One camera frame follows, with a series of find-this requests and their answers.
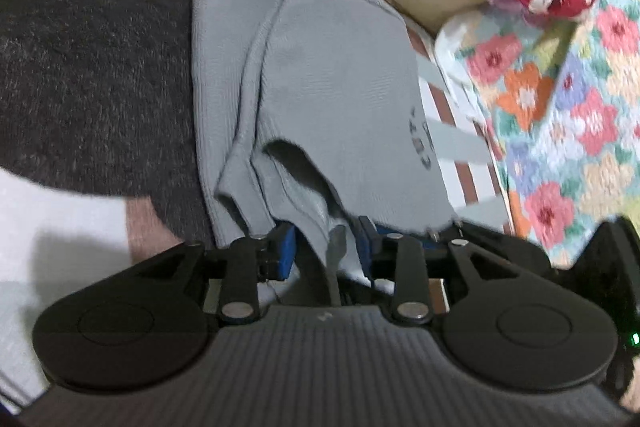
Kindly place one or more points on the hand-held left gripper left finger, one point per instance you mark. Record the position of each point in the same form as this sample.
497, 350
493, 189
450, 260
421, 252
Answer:
286, 252

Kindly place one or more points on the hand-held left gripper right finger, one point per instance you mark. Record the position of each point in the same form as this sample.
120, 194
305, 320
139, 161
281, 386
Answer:
366, 247

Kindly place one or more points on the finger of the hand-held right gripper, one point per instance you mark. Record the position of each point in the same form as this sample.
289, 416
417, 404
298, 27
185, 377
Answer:
525, 252

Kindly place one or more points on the grey shirt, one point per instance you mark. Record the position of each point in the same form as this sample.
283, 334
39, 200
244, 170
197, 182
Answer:
340, 82

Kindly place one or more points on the floral quilt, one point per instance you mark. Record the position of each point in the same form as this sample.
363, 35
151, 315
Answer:
575, 107

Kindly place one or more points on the white cloth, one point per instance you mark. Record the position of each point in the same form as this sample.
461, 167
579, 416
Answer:
450, 42

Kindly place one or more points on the checked bed sheet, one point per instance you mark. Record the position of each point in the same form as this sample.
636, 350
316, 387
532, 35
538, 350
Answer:
65, 232

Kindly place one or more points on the black fuzzy garment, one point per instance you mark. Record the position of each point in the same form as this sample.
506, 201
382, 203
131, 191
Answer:
90, 82

